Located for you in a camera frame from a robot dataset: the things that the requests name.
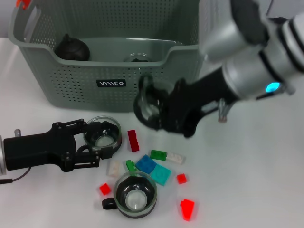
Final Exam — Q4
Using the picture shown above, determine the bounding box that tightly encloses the translucent white toy brick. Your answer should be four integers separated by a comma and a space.
106, 161, 122, 177

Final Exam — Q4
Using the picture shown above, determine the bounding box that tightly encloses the orange basket handle clip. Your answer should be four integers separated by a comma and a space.
16, 0, 32, 10

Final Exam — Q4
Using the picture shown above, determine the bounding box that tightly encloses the small black clay teapot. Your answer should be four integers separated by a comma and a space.
54, 33, 91, 62

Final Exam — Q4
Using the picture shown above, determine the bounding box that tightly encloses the blue square toy brick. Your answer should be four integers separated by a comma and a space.
134, 154, 158, 173

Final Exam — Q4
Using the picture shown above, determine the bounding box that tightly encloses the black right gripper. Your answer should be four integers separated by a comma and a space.
161, 68, 235, 139

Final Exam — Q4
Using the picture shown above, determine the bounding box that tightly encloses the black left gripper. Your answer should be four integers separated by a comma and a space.
3, 118, 114, 172

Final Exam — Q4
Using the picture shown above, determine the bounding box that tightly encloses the long dark red brick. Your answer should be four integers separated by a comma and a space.
127, 129, 140, 152

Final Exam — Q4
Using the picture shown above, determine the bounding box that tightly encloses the grey-green perforated storage basket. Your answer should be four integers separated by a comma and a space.
8, 0, 202, 112

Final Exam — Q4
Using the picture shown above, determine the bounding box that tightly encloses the small red toy brick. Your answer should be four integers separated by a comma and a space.
176, 173, 188, 185
99, 182, 112, 196

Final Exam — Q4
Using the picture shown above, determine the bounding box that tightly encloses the small green toy brick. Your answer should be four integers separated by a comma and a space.
125, 160, 138, 176

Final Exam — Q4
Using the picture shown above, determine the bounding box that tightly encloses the glass jar dark lid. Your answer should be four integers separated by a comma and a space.
101, 171, 158, 219

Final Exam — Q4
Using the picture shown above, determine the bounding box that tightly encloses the left wrist connector cable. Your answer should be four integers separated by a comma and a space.
0, 167, 31, 185

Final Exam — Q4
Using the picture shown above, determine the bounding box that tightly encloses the glass teacup black sleeve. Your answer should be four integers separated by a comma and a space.
77, 115, 124, 155
123, 52, 150, 64
133, 75, 176, 130

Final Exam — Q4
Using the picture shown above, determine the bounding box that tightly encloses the teal square toy brick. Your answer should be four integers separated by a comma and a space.
150, 164, 172, 187

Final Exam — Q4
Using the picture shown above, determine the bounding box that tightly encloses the red sloped toy brick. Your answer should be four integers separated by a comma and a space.
180, 198, 195, 222

